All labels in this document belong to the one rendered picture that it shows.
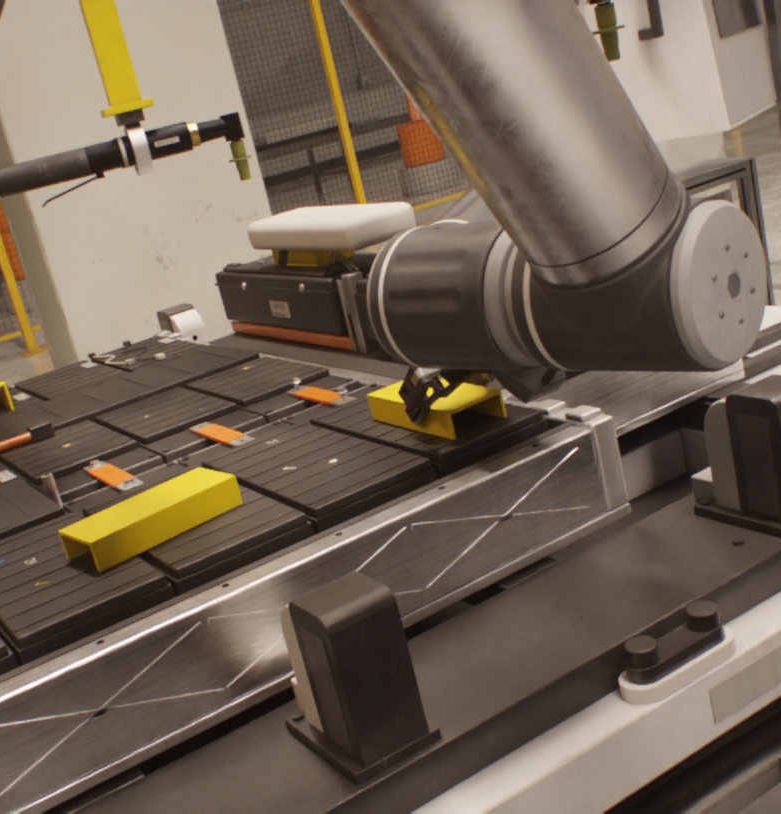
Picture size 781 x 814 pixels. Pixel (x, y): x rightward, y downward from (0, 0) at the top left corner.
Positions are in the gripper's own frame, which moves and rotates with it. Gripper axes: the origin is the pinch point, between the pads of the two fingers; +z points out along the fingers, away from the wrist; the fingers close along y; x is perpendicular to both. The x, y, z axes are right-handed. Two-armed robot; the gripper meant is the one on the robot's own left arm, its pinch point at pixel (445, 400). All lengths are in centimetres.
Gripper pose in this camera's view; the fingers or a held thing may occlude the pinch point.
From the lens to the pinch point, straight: 123.9
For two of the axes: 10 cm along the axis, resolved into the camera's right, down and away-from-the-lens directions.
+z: -2.5, 4.9, 8.3
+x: 5.1, 8.0, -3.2
